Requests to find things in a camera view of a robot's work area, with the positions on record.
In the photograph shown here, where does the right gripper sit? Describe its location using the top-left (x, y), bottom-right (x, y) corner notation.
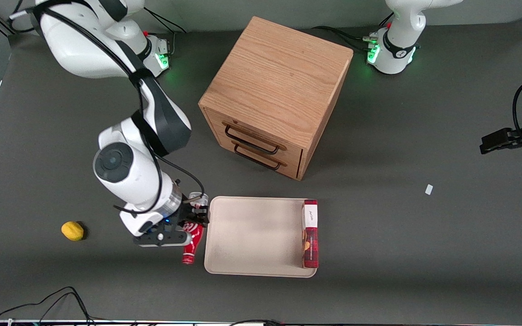
top-left (120, 204), bottom-right (210, 237)

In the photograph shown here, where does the red coca-cola bottle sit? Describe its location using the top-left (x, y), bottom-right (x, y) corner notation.
top-left (181, 192), bottom-right (209, 265)

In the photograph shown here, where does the cream plastic tray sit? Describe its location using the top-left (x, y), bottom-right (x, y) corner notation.
top-left (204, 196), bottom-right (318, 278)

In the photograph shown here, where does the wooden lower drawer front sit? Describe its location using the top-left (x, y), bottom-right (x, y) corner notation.
top-left (218, 136), bottom-right (301, 180)

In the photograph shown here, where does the wooden drawer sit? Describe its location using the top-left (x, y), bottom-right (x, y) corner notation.
top-left (208, 110), bottom-right (305, 166)
top-left (218, 136), bottom-right (301, 180)

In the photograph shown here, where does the wooden upper drawer front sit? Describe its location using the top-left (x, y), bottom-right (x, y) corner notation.
top-left (208, 110), bottom-right (305, 166)

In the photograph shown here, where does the red cookie box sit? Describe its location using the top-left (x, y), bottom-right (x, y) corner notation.
top-left (301, 199), bottom-right (319, 269)

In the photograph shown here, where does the yellow lemon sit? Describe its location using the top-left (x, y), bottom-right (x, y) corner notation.
top-left (61, 221), bottom-right (85, 241)

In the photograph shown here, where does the wooden drawer cabinet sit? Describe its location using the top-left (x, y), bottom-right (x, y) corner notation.
top-left (198, 16), bottom-right (354, 181)

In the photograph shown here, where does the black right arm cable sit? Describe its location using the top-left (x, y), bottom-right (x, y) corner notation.
top-left (10, 0), bottom-right (207, 213)

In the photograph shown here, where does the black lower drawer handle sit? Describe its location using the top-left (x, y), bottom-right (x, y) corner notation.
top-left (233, 144), bottom-right (284, 171)

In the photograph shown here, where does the black drawer handle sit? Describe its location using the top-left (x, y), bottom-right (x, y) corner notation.
top-left (233, 144), bottom-right (284, 171)
top-left (224, 123), bottom-right (286, 155)

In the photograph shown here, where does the black upper drawer handle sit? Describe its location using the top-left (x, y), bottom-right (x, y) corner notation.
top-left (224, 123), bottom-right (286, 155)

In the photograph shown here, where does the long black floor cable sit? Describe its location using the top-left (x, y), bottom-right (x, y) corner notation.
top-left (0, 286), bottom-right (95, 326)

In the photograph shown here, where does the black right base cable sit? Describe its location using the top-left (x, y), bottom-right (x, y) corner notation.
top-left (143, 7), bottom-right (188, 57)

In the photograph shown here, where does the black base cable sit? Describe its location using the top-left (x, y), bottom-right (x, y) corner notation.
top-left (311, 25), bottom-right (379, 51)
top-left (143, 7), bottom-right (188, 57)

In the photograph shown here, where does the black left base cable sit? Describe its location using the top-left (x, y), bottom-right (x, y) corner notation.
top-left (311, 25), bottom-right (379, 51)

